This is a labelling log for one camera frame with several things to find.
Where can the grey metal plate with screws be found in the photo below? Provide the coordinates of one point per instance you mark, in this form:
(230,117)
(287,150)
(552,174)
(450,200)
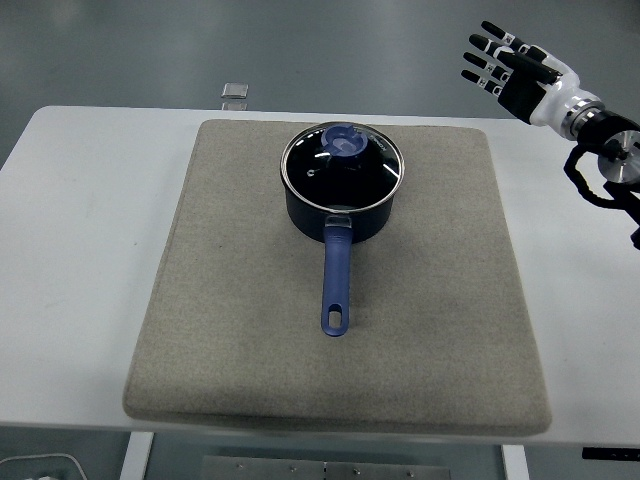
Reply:
(325,470)

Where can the beige fabric mat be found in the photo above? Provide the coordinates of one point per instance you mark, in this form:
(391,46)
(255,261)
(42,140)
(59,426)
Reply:
(250,325)

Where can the glass pot lid blue knob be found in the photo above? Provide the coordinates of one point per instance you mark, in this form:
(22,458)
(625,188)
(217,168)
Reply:
(345,165)

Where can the silver floor socket plate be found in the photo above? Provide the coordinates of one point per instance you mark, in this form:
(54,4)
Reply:
(235,90)

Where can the dark blue saucepan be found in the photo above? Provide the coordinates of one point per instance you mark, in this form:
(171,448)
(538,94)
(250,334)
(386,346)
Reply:
(336,260)

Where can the black table control panel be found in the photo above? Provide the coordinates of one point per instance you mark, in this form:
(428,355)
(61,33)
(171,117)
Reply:
(610,453)

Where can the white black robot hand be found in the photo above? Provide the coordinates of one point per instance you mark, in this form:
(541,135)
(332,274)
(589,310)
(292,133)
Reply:
(525,92)

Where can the white table leg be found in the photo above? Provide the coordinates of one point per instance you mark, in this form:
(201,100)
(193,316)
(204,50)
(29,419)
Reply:
(515,462)
(136,457)

